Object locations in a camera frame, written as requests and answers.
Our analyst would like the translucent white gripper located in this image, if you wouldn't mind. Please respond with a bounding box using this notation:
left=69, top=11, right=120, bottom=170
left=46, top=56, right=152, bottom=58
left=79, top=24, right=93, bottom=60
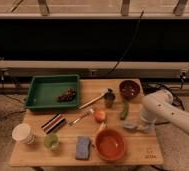
left=140, top=108, right=156, bottom=133

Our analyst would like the blue grey towel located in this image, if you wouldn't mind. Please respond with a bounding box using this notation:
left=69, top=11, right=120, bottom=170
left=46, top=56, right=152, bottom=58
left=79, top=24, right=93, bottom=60
left=122, top=122, right=143, bottom=132

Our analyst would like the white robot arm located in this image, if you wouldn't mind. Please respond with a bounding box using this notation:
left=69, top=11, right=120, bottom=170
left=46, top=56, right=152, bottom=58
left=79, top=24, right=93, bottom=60
left=140, top=90, right=189, bottom=135

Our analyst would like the dark brown bowl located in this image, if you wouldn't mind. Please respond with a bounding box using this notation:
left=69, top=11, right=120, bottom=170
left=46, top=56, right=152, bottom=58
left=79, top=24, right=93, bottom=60
left=119, top=80, right=140, bottom=100

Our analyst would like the orange red bowl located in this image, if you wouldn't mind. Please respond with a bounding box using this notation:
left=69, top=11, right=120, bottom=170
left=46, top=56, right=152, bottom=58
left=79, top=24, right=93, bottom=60
left=95, top=129, right=126, bottom=162

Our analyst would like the green cucumber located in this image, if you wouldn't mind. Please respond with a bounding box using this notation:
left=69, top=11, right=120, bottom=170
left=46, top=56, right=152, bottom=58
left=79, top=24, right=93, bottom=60
left=120, top=101, right=129, bottom=120

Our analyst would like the small metal cup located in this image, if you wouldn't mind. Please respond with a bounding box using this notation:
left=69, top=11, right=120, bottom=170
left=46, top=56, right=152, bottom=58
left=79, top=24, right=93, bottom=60
left=104, top=92, right=115, bottom=108

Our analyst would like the yellow banana piece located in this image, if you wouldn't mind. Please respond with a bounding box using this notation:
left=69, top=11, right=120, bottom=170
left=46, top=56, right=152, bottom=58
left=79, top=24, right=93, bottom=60
left=98, top=122, right=107, bottom=132

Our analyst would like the orange peach fruit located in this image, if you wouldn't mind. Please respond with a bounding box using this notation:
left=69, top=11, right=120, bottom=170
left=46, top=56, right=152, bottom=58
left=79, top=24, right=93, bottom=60
left=94, top=110, right=107, bottom=123

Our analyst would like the blue sponge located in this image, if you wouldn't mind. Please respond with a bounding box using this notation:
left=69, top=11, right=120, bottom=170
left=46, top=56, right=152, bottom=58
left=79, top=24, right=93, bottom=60
left=75, top=136, right=91, bottom=160

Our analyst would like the dark grape bunch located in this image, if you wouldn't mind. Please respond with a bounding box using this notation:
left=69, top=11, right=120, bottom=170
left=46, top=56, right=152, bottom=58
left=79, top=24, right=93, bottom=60
left=57, top=88, right=76, bottom=102

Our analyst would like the striped flat box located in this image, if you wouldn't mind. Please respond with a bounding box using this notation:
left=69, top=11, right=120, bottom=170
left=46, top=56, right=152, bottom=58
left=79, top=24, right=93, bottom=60
left=41, top=114, right=66, bottom=134

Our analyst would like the green small cup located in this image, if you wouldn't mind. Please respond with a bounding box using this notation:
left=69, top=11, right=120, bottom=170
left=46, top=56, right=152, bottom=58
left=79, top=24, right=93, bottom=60
left=43, top=134, right=59, bottom=150

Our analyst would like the green plastic tray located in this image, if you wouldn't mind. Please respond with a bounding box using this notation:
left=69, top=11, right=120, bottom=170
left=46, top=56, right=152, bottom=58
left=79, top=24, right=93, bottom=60
left=25, top=75, right=80, bottom=111

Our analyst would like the white paper cup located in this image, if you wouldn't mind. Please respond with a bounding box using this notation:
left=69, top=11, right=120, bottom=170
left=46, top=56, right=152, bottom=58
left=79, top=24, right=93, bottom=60
left=12, top=123, right=35, bottom=144

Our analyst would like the black floor cable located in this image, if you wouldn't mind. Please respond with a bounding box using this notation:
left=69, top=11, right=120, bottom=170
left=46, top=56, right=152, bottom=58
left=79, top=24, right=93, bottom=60
left=141, top=83, right=186, bottom=126

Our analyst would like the wooden handled spatula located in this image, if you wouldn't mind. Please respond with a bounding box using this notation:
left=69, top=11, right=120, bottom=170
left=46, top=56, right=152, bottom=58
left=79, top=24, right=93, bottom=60
left=78, top=88, right=113, bottom=109

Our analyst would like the black hanging cable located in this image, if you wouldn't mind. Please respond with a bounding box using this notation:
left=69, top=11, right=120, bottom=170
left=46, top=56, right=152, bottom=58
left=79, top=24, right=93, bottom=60
left=107, top=9, right=145, bottom=75

